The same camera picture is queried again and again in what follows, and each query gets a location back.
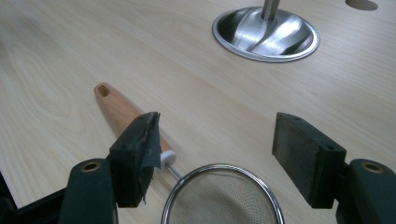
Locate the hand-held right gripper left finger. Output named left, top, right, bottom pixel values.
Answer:
left=58, top=111, right=163, bottom=224

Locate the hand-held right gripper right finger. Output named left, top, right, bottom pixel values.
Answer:
left=271, top=112, right=396, bottom=224

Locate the wooden-handled mesh strainer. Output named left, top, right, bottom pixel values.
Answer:
left=93, top=81, right=286, bottom=224

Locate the round steel stand base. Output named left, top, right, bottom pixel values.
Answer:
left=211, top=0, right=321, bottom=63

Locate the round table cable hole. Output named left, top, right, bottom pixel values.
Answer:
left=345, top=0, right=379, bottom=12

